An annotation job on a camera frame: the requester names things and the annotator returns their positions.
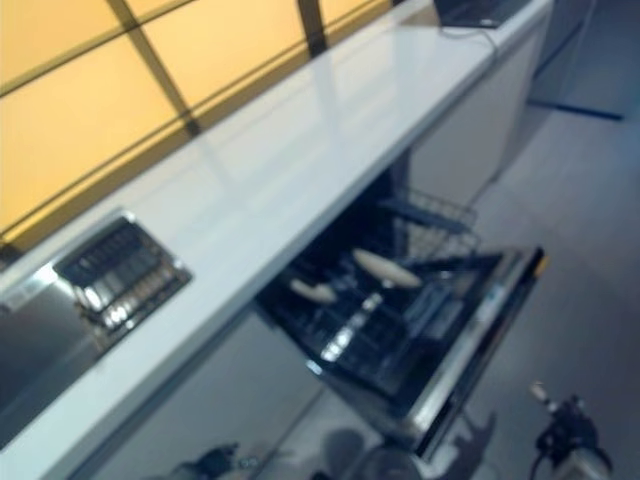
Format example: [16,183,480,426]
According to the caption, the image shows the dark floor trim strip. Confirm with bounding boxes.
[527,97,626,121]

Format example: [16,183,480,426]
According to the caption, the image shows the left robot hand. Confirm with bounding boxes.
[192,442,254,476]

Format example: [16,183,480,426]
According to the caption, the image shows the deep black wire dishwasher rack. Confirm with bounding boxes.
[257,239,481,396]

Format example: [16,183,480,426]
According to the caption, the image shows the white cabinet front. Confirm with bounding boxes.
[64,309,351,480]
[404,0,554,211]

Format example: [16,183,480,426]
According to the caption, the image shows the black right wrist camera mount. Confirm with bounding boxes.
[537,394,609,469]

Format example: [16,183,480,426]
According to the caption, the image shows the black dishwasher door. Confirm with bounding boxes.
[304,244,549,459]

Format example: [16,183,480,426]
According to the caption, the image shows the black tablet device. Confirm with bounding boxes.
[433,0,534,29]

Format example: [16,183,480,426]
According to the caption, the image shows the yellow window with dark frame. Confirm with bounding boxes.
[0,0,401,256]

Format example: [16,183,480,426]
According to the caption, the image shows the stainless steel sink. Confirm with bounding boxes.
[0,209,194,441]

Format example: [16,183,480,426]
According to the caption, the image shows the beige ceramic plate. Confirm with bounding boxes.
[290,279,339,305]
[352,248,422,290]

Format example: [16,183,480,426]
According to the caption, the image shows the black sink drain rack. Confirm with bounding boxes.
[52,217,194,339]

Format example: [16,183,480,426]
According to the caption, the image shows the thin tablet charging cable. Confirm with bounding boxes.
[439,24,501,56]

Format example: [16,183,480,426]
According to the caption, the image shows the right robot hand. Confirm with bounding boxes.
[529,382,559,414]

